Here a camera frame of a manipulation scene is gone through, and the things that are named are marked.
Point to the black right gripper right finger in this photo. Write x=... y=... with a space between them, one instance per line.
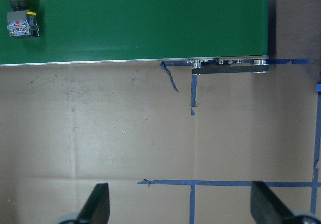
x=266 y=207

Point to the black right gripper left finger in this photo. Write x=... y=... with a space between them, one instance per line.
x=97 y=207

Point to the yellow push button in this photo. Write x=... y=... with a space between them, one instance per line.
x=21 y=21

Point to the blue right storage bin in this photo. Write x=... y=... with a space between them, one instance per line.
x=318 y=87

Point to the green conveyor belt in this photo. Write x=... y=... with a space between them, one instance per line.
x=116 y=30

